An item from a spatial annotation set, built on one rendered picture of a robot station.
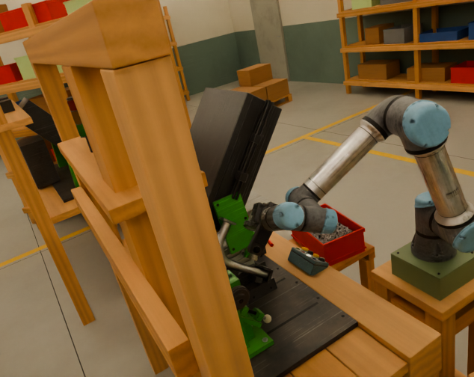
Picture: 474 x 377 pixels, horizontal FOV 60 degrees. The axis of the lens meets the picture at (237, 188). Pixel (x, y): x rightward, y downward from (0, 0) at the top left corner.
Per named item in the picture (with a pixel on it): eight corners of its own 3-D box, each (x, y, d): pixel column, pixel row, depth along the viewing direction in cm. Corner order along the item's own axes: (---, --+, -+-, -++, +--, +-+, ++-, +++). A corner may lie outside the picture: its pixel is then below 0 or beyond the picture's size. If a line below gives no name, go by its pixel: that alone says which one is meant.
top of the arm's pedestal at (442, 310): (426, 246, 175) (426, 238, 174) (502, 280, 148) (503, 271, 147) (371, 278, 164) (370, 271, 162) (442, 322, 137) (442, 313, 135)
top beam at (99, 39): (51, 58, 185) (43, 37, 181) (172, 54, 60) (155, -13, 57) (30, 63, 181) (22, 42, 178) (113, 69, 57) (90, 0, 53)
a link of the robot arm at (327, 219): (326, 200, 126) (293, 195, 123) (342, 215, 116) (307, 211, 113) (319, 223, 129) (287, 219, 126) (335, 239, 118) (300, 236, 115)
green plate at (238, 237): (247, 238, 165) (230, 189, 161) (257, 241, 157) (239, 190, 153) (223, 251, 160) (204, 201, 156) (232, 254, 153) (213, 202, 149)
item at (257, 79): (264, 99, 863) (258, 63, 833) (292, 100, 803) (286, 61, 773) (220, 117, 799) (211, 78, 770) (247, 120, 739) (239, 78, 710)
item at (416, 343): (220, 217, 252) (214, 195, 246) (442, 369, 128) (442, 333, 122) (200, 226, 247) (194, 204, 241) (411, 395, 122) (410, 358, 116)
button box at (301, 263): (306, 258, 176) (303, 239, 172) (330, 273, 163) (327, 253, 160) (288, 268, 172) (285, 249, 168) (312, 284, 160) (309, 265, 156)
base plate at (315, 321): (210, 218, 225) (208, 215, 224) (358, 325, 134) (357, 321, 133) (137, 250, 209) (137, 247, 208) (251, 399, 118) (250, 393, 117)
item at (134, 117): (119, 240, 223) (51, 58, 184) (277, 464, 100) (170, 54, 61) (103, 247, 220) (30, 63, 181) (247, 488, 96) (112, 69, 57)
